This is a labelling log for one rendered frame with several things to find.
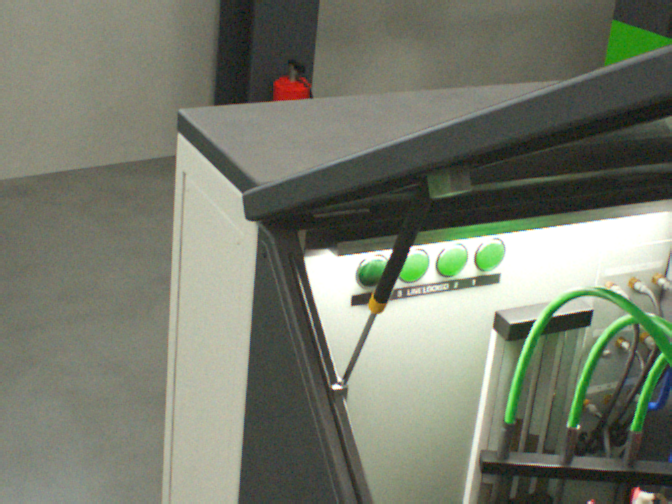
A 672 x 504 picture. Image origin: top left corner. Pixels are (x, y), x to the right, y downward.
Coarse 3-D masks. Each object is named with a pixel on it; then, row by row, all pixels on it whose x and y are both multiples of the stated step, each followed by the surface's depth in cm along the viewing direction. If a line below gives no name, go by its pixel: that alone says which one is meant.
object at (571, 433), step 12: (612, 324) 168; (624, 324) 166; (660, 324) 160; (600, 336) 171; (612, 336) 169; (600, 348) 171; (588, 360) 173; (588, 372) 174; (588, 384) 175; (576, 396) 177; (576, 408) 177; (576, 420) 178; (576, 432) 179; (564, 444) 180; (564, 456) 181
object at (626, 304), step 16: (576, 288) 161; (592, 288) 158; (608, 288) 156; (560, 304) 165; (624, 304) 153; (544, 320) 168; (640, 320) 151; (528, 336) 171; (656, 336) 148; (528, 352) 172; (512, 384) 176; (512, 400) 177; (512, 416) 178
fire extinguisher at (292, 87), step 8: (296, 64) 521; (296, 72) 524; (304, 72) 520; (280, 80) 525; (288, 80) 526; (296, 80) 526; (304, 80) 528; (280, 88) 523; (288, 88) 523; (296, 88) 523; (304, 88) 525; (280, 96) 524; (288, 96) 522; (296, 96) 523; (304, 96) 524; (312, 96) 528
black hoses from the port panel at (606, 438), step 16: (656, 304) 185; (656, 352) 187; (624, 368) 186; (640, 368) 190; (640, 384) 189; (656, 384) 191; (592, 432) 200; (608, 432) 192; (624, 432) 202; (576, 448) 197; (592, 448) 197; (608, 448) 191; (624, 448) 194
